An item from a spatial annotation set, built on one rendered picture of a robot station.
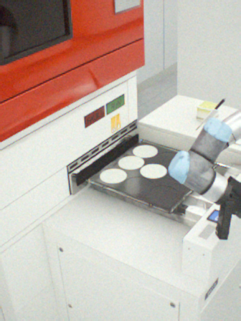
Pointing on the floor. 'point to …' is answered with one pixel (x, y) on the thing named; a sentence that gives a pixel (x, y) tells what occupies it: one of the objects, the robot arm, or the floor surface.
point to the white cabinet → (133, 288)
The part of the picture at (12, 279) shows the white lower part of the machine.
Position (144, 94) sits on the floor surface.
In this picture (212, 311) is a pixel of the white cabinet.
